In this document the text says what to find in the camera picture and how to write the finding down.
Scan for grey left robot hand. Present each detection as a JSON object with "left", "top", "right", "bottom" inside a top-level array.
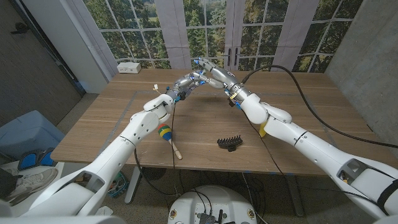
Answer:
[{"left": 165, "top": 70, "right": 208, "bottom": 102}]

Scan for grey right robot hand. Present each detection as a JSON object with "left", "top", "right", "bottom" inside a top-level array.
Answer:
[{"left": 192, "top": 57, "right": 253, "bottom": 104}]

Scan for colourful striped wooden maraca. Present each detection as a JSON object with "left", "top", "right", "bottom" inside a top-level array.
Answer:
[{"left": 157, "top": 123, "right": 183, "bottom": 161}]

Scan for teal basket of toy eggs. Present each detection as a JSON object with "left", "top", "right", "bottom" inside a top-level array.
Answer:
[{"left": 107, "top": 170, "right": 130, "bottom": 198}]

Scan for white power strip box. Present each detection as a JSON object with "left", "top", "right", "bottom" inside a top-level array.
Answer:
[{"left": 117, "top": 62, "right": 142, "bottom": 75}]

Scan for printed window backdrop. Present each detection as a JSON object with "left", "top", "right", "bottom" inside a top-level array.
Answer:
[{"left": 67, "top": 0, "right": 364, "bottom": 74}]

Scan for black comb brush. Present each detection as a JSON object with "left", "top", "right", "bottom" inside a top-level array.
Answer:
[{"left": 216, "top": 134, "right": 244, "bottom": 152}]

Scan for black round floor base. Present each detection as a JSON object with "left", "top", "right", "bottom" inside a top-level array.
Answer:
[{"left": 141, "top": 167, "right": 167, "bottom": 182}]

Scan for white table leg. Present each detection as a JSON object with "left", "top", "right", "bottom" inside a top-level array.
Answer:
[
  {"left": 285, "top": 174, "right": 305, "bottom": 218},
  {"left": 124, "top": 166, "right": 144, "bottom": 205}
]

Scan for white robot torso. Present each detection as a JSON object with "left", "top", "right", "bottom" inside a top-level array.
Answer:
[{"left": 167, "top": 185, "right": 258, "bottom": 224}]

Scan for white crumpled paper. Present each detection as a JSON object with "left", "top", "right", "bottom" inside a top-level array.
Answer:
[{"left": 95, "top": 205, "right": 114, "bottom": 217}]

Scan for blue and black slipper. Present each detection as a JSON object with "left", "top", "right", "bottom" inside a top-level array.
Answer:
[
  {"left": 17, "top": 149, "right": 43, "bottom": 171},
  {"left": 39, "top": 147, "right": 59, "bottom": 167}
]

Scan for blue-grey storage box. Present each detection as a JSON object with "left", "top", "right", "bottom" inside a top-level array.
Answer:
[{"left": 0, "top": 110, "right": 66, "bottom": 162}]

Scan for grey and white sneaker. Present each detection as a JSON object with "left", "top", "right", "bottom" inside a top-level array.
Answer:
[{"left": 1, "top": 167, "right": 59, "bottom": 208}]

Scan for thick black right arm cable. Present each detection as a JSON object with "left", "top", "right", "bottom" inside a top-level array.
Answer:
[{"left": 241, "top": 65, "right": 398, "bottom": 149}]

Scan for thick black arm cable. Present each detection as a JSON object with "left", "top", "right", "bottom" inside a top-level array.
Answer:
[
  {"left": 241, "top": 65, "right": 398, "bottom": 149},
  {"left": 133, "top": 148, "right": 178, "bottom": 197}
]

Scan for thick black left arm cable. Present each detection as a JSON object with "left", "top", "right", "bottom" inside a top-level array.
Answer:
[{"left": 133, "top": 148, "right": 178, "bottom": 197}]

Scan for black door handle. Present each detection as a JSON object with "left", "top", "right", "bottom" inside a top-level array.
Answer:
[{"left": 11, "top": 22, "right": 31, "bottom": 35}]

